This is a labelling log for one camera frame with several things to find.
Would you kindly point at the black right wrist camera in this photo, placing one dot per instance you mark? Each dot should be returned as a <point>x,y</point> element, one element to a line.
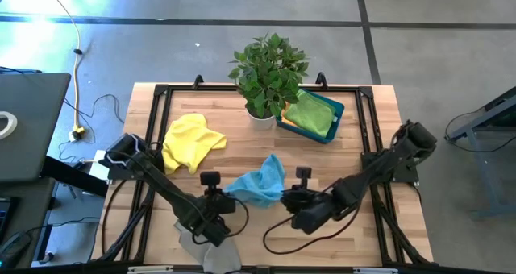
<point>303,172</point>

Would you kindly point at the silver aluminium bar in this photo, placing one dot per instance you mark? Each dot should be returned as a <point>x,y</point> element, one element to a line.
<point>151,269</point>
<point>375,270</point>

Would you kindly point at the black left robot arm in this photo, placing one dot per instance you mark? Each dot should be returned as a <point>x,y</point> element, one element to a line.
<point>161,181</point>

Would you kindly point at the white tape roll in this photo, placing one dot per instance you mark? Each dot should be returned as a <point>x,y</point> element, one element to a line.
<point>15,125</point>

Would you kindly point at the dark gray laptop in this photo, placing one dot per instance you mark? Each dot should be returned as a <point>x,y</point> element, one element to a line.
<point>36,125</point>

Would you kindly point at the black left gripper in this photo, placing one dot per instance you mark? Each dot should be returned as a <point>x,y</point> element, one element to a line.
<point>219,203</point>

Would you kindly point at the green microfiber towel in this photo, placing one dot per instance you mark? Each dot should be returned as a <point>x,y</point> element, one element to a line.
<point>310,113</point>

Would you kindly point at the gray microfiber towel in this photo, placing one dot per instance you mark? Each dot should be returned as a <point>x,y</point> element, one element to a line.
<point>217,258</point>

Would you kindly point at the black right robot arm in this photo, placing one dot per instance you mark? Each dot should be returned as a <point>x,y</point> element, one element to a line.
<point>383,165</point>

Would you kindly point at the orange microfiber towel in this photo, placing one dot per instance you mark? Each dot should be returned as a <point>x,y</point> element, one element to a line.
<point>287,121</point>

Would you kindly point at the teal plastic bin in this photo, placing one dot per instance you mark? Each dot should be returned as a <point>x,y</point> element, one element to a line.
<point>338,108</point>

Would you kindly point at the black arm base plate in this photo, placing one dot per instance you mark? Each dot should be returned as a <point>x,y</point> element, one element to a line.
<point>121,175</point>
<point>407,173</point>

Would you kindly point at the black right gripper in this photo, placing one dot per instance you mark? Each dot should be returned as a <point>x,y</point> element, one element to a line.
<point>300,199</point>

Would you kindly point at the cyan microfiber towel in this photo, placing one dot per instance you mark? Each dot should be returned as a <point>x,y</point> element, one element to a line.
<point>262,185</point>

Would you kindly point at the yellow microfiber towel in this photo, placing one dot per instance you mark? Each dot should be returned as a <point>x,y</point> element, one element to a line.
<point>189,141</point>

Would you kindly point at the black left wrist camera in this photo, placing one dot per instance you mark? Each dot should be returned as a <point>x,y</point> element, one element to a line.
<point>210,178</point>

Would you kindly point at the gray metal table frame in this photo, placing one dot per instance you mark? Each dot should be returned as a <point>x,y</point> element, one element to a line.
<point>483,119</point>

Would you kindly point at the white power box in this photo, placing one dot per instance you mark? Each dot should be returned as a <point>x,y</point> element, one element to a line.
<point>96,171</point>

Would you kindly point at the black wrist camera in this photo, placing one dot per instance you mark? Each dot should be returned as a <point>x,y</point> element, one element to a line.
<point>303,172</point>
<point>210,178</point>

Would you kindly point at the black side desk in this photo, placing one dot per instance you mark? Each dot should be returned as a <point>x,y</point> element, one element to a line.
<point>24,209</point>

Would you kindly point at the green plant in white pot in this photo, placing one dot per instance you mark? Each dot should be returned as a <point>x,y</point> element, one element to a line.
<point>266,76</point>

